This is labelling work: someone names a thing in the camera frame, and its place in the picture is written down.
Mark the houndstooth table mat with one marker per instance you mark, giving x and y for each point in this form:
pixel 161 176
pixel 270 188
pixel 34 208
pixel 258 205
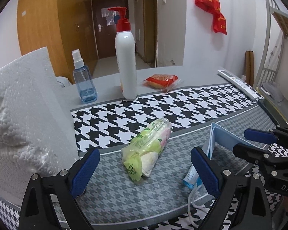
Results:
pixel 134 115

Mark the white red pump bottle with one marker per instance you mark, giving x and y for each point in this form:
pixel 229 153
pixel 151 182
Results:
pixel 127 62

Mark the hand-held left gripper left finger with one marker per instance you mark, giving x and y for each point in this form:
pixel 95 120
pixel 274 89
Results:
pixel 84 172

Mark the grey-blue covered bundle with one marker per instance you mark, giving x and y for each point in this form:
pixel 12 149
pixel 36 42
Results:
pixel 62 81

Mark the metal bunk bed frame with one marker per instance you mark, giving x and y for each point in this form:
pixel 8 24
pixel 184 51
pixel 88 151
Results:
pixel 276 52

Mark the wooden wardrobe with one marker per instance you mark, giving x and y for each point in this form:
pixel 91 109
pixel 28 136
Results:
pixel 52 28

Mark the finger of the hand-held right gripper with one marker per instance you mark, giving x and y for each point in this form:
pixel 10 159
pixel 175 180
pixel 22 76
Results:
pixel 260 135
pixel 249 151

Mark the red snack packet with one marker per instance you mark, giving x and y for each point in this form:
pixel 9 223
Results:
pixel 160 81

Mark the red plastic bag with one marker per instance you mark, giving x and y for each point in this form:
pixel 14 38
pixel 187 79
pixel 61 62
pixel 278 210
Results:
pixel 211 7

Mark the blue face mask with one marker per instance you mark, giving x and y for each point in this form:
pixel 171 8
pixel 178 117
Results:
pixel 226 139

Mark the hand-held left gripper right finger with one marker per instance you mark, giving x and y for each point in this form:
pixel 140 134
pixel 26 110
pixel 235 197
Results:
pixel 204 172

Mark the paper notices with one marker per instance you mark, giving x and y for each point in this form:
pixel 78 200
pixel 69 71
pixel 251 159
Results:
pixel 108 16

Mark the white remote control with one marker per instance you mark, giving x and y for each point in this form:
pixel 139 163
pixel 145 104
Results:
pixel 240 83

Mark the blue spray bottle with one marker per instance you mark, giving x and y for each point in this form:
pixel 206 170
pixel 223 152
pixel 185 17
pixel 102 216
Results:
pixel 84 83

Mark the brown rolled mat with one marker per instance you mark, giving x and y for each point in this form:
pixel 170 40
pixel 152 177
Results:
pixel 249 64

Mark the dark brown door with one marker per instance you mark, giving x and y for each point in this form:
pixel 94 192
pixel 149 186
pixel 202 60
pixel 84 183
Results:
pixel 105 40

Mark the green tissue packet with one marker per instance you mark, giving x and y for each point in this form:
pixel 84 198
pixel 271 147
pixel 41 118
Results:
pixel 146 148

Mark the white foam box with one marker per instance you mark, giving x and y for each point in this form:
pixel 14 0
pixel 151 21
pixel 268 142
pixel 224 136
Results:
pixel 21 124

